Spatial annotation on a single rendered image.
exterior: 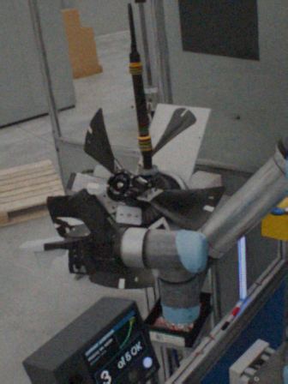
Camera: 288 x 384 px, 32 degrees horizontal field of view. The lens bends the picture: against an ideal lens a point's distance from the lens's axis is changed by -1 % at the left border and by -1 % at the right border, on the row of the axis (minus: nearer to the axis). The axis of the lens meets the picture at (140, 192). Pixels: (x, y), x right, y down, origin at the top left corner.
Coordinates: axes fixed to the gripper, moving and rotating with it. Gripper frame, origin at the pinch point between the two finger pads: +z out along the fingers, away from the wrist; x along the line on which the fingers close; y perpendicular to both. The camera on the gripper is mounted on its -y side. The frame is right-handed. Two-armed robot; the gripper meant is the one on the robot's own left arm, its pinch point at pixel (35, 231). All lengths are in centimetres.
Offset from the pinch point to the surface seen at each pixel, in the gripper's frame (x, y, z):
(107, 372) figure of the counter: -4.1, 29.5, -14.7
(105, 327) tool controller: -0.5, 20.7, -13.8
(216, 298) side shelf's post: 141, 93, -8
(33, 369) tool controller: -12.7, 24.6, -2.8
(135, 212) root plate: 76, 24, 7
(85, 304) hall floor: 170, 124, 82
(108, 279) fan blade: 58, 42, 12
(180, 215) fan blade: 64, 20, -13
